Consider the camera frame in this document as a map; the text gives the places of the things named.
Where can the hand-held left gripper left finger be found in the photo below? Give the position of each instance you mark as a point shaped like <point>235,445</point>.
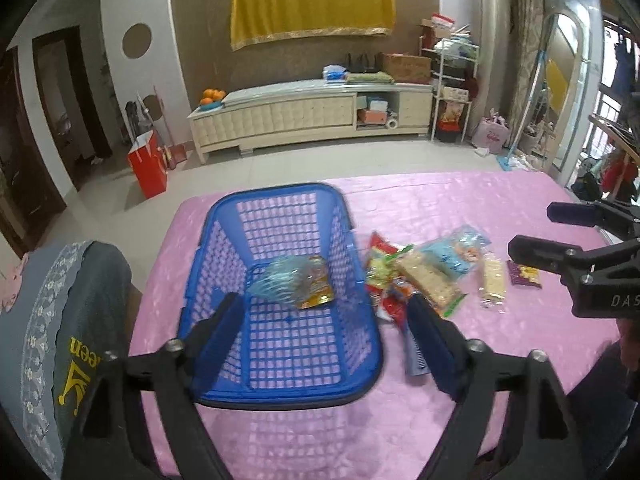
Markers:
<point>227,327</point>

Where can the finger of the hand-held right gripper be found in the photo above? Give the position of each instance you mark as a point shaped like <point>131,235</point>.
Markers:
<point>540,255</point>
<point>575,212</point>

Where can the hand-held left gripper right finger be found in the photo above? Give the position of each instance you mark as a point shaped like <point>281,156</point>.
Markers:
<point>425,332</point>

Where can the small purple snack packet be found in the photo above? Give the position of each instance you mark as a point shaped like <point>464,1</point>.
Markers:
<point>525,275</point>

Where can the small red snack packet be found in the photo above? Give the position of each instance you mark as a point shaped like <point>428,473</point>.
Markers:
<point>395,305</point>

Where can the green-ended cracker packet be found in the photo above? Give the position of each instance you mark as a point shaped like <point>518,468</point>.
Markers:
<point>430,282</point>

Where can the clear white biscuit bar packet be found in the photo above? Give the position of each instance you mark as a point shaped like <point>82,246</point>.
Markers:
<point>492,280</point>

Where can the clear blue yellow snack packet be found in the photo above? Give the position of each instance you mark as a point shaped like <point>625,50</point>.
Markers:
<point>280,280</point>

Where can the light blue snack packet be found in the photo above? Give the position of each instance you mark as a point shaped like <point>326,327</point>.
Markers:
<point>460,252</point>

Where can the large red yellow snack packet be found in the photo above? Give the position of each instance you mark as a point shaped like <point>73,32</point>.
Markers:
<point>382,260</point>

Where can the blue plastic mesh basket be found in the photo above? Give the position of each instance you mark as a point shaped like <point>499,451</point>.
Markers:
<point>290,398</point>

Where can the person's right forearm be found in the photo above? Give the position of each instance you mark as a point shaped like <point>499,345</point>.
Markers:
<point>607,400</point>

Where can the pink tablecloth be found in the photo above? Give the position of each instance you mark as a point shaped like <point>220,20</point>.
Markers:
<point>500,360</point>

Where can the pink shopping bag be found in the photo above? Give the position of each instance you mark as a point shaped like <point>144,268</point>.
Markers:
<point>491,135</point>

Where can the arched standing mirror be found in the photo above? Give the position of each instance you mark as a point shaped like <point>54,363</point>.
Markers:
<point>567,90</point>

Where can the white metal shelf rack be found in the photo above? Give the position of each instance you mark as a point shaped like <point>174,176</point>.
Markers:
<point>433,110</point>

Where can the red paper bag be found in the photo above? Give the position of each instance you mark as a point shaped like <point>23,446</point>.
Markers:
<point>147,165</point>

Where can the broom with dustpan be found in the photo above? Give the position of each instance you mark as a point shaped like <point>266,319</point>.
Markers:
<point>175,152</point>

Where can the grey covered chair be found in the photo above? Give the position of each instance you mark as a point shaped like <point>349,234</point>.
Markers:
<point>30,340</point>

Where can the toilet paper roll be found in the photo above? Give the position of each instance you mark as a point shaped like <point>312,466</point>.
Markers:
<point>392,123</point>

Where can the orange box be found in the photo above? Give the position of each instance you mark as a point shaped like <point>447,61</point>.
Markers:
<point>373,116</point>

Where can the cream tufted TV cabinet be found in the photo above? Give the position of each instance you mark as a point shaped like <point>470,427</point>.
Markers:
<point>280,115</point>

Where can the pale blue box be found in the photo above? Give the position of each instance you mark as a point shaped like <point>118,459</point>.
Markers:
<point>378,104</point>

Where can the brown cardboard box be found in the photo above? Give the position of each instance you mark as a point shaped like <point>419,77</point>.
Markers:
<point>406,67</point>

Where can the blue plate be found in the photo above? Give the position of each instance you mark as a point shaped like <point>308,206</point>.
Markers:
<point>210,105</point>

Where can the red white carton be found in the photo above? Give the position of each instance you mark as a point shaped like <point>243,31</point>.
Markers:
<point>443,21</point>

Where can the pile of oranges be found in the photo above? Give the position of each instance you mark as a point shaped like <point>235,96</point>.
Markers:
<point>214,95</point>

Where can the green folded cloth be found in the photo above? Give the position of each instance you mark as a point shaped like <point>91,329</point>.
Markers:
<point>369,78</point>

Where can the black antenna router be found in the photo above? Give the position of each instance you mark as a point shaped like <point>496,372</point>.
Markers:
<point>362,65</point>

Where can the dark wooden door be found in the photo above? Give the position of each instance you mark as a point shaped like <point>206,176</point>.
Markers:
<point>75,110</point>

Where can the blue white tissue pack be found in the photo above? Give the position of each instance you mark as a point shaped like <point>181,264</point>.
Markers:
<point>334,73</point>

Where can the yellow fringed cloth cover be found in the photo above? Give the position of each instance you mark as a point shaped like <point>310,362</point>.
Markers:
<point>310,2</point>

